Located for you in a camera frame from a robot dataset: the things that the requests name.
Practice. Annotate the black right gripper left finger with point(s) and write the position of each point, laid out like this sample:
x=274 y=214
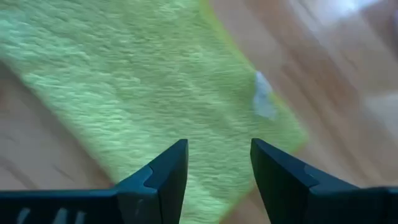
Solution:
x=161 y=186

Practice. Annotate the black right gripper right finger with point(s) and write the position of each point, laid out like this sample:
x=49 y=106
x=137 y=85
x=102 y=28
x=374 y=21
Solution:
x=286 y=193

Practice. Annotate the lime microfiber towel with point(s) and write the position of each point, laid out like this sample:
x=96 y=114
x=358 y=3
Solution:
x=140 y=77

